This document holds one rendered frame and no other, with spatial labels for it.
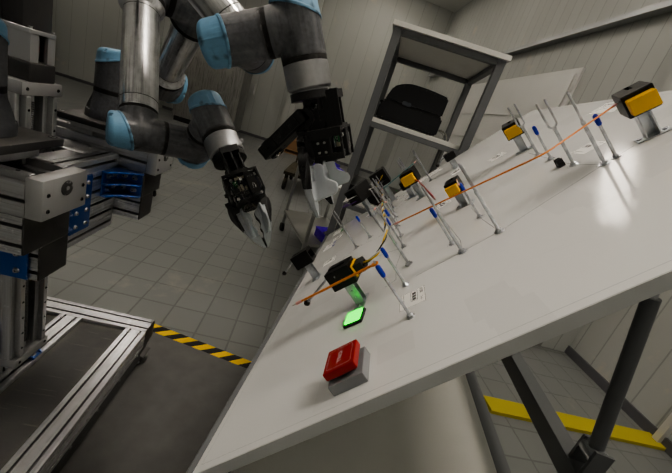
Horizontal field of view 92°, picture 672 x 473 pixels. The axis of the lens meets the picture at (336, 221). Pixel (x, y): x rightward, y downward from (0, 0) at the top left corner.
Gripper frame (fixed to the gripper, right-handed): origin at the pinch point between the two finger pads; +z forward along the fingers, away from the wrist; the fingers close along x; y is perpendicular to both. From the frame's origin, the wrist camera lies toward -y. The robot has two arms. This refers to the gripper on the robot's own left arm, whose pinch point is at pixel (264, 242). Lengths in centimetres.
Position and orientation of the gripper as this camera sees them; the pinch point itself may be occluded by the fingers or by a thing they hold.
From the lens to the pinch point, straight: 70.4
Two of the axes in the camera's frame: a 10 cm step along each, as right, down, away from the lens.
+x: 8.7, -3.5, 3.4
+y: 2.4, -3.0, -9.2
